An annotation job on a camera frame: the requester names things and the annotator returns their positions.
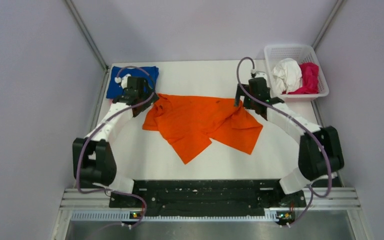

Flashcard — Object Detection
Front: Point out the orange t shirt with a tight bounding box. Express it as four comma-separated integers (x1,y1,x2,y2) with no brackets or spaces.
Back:
142,94,263,165

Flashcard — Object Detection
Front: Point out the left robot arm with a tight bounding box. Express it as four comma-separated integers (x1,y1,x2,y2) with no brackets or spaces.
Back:
72,75,159,207

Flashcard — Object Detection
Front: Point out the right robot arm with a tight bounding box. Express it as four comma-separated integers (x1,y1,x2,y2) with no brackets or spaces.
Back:
235,76,345,206

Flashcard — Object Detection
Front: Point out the folded blue t shirt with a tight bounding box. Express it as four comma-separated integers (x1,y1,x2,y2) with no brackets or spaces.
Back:
106,66,160,99

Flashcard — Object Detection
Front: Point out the white t shirt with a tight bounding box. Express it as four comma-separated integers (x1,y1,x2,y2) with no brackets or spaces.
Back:
271,58,302,95

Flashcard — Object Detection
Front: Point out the magenta t shirt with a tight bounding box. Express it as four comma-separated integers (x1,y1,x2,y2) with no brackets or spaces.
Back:
288,62,319,95

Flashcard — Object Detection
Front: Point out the white plastic basket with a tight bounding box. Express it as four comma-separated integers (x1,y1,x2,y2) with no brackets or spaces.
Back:
263,44,330,102

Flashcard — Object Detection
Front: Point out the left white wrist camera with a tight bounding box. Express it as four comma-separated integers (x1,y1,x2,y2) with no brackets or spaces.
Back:
114,74,132,89

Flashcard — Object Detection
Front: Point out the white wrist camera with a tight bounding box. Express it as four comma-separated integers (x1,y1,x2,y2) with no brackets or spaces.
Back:
250,68,269,80
114,74,132,89

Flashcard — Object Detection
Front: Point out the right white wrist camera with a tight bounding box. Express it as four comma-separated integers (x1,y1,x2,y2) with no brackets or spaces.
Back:
250,68,269,80

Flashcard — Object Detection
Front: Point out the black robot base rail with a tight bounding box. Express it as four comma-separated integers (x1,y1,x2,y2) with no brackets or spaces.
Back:
109,179,307,217

